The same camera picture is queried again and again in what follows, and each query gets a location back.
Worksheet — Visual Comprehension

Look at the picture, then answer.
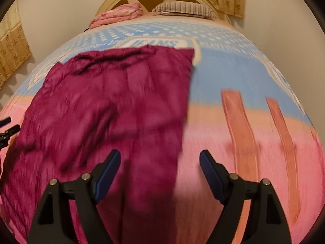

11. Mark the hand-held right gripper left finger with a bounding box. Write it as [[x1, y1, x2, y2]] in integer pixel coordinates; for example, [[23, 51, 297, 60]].
[[27, 149, 121, 244]]

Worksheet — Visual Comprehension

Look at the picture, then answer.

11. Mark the bed with pink blue sheet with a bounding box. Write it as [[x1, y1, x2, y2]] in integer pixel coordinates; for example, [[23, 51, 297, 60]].
[[0, 14, 325, 244]]

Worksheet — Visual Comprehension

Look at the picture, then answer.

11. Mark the folded pink quilt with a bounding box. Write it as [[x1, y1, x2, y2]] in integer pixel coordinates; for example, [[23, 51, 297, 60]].
[[88, 2, 144, 29]]

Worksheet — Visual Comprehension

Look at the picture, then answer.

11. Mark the striped pillow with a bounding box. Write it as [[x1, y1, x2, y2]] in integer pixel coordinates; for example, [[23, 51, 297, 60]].
[[152, 1, 218, 19]]

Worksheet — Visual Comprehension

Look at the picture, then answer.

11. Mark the beige patterned side curtain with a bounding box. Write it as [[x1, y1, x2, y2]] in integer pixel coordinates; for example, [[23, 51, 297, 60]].
[[0, 0, 32, 88]]

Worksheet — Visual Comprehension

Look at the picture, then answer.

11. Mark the magenta puffer jacket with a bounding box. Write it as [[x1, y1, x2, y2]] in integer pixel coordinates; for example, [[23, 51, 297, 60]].
[[0, 44, 195, 244]]

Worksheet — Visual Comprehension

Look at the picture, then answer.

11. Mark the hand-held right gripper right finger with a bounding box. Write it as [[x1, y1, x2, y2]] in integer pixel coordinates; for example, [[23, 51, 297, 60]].
[[199, 150, 292, 244]]

